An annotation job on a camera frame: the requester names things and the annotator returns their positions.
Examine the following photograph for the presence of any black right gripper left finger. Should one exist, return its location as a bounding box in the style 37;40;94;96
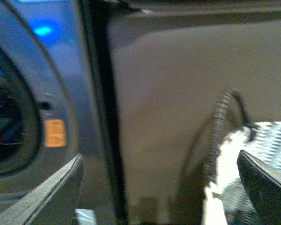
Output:
0;154;84;225

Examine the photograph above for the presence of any orange warning sticker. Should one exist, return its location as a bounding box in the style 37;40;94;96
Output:
44;119;67;148

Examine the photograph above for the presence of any black white patterned garment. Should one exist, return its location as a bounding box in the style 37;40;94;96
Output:
202;121;281;225

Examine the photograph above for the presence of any silver front-load washing machine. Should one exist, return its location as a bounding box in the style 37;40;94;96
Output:
0;0;128;225

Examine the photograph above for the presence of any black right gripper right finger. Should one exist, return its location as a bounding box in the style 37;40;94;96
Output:
237;150;281;225

